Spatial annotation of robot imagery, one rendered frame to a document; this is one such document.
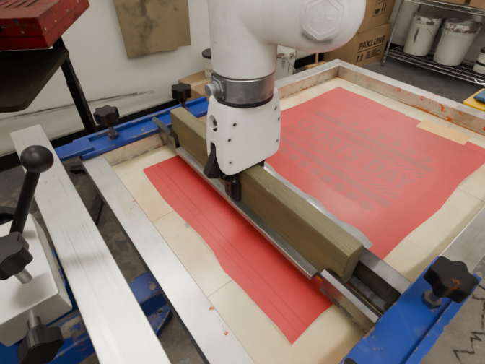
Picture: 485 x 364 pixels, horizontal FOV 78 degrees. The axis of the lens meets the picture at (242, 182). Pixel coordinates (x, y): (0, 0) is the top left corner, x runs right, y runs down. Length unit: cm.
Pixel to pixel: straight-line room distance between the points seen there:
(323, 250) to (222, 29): 26
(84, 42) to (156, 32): 49
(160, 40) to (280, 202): 223
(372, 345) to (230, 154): 26
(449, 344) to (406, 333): 126
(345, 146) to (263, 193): 32
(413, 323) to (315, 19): 33
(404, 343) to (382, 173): 34
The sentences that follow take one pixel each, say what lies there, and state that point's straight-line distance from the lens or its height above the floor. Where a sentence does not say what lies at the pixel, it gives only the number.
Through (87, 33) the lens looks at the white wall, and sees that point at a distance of 241.
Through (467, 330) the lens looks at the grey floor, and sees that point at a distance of 173.
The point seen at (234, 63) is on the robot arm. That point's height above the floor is 122.
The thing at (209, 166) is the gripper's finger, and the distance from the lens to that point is 41.
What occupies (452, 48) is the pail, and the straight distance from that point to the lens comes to 381.
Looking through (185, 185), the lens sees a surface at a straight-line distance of 57.
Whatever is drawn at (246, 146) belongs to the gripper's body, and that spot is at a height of 111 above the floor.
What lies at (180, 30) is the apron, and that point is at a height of 65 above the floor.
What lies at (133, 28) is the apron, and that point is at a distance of 242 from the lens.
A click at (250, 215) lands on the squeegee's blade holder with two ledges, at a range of 45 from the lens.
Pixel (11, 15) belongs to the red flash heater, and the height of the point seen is 110.
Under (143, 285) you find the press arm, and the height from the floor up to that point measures 92.
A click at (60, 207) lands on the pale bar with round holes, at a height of 104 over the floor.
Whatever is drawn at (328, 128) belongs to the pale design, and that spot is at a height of 96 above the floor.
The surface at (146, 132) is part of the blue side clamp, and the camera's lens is 65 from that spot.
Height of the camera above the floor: 134
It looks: 42 degrees down
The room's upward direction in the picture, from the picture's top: straight up
